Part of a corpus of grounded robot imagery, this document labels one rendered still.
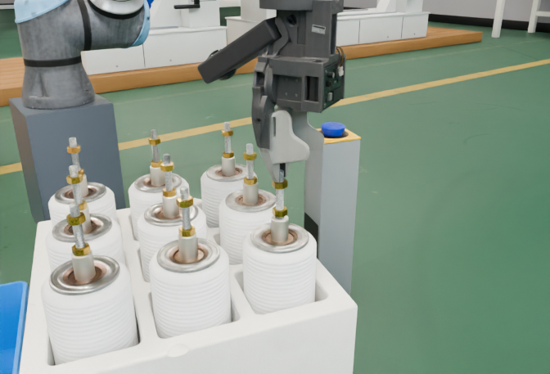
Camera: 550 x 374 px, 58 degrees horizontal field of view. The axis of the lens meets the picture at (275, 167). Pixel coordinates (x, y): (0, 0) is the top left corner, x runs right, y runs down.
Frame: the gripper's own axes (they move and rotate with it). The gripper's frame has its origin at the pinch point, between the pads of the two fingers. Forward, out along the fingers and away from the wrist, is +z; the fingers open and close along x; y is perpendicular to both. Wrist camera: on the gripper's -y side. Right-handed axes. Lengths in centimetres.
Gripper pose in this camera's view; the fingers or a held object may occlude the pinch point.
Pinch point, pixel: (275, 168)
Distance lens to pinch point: 61.0
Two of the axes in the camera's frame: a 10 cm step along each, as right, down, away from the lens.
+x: 4.5, -3.3, 8.3
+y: 8.9, 1.7, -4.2
